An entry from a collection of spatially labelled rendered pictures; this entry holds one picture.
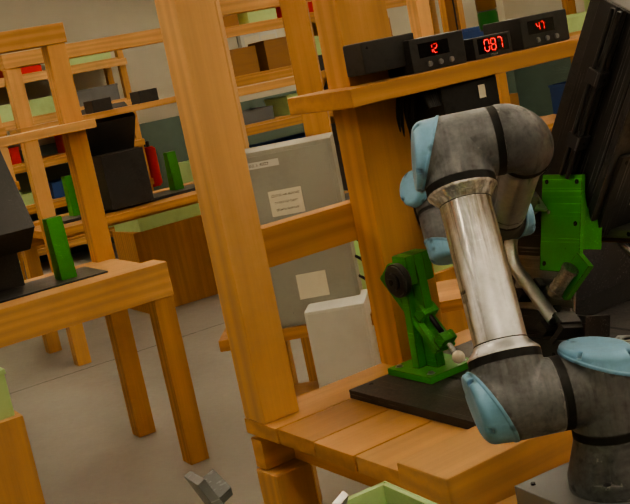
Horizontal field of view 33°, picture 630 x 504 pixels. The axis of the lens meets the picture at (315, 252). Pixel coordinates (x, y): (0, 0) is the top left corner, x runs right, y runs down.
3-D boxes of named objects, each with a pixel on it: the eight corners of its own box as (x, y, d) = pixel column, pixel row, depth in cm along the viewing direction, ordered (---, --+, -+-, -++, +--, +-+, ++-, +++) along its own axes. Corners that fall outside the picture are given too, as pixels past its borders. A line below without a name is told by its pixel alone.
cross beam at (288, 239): (639, 150, 304) (634, 118, 303) (252, 273, 236) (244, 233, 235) (625, 150, 308) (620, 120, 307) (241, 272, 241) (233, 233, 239)
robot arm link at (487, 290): (582, 426, 158) (493, 92, 173) (483, 446, 158) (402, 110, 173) (567, 434, 170) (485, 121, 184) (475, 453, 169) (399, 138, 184)
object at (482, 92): (507, 138, 250) (497, 73, 247) (453, 153, 241) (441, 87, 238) (471, 140, 260) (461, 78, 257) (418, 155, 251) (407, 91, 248)
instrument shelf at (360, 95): (636, 41, 271) (634, 25, 270) (353, 108, 224) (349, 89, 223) (562, 52, 292) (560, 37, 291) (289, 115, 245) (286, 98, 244)
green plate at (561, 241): (605, 272, 231) (608, 175, 230) (578, 273, 226) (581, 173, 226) (565, 270, 240) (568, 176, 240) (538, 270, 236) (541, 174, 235)
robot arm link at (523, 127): (558, 79, 174) (521, 197, 220) (492, 92, 174) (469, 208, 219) (578, 142, 170) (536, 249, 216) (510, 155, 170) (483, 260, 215)
